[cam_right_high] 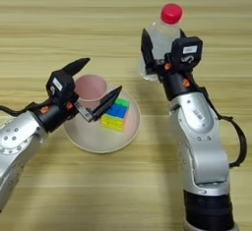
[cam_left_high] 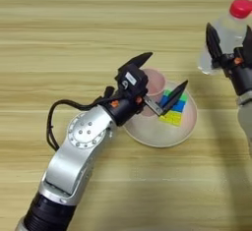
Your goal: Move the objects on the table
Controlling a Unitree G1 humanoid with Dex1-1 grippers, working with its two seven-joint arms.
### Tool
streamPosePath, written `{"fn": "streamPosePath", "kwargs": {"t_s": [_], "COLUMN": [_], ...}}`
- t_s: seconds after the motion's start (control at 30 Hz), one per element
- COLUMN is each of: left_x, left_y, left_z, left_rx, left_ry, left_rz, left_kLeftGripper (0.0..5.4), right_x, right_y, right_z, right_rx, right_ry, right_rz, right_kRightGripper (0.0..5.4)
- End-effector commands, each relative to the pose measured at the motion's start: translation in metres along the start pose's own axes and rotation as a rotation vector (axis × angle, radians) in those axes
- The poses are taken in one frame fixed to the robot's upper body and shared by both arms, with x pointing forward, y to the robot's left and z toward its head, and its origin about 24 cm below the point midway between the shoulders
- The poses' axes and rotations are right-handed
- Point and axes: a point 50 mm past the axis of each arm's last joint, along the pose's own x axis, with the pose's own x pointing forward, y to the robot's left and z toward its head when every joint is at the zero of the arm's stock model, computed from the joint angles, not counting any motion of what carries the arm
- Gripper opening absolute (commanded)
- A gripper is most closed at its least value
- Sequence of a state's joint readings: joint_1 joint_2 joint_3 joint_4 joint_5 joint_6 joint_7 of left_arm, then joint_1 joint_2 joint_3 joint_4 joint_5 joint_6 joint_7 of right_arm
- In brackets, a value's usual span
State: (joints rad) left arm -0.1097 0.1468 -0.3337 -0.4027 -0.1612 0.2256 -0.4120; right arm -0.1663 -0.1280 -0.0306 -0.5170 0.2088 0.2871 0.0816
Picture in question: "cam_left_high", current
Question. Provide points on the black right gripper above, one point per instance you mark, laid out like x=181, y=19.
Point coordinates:
x=241, y=77

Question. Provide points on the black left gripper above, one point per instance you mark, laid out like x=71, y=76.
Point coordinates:
x=126, y=110

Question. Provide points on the clear bottle with red cap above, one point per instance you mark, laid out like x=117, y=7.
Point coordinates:
x=229, y=28

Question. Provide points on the colourful puzzle cube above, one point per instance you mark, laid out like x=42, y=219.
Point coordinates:
x=174, y=118

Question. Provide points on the pink plastic cup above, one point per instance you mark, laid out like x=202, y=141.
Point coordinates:
x=156, y=81

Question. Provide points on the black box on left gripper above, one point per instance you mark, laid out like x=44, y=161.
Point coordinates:
x=131, y=79

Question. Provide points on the beige round plate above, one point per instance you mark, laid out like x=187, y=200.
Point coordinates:
x=154, y=133

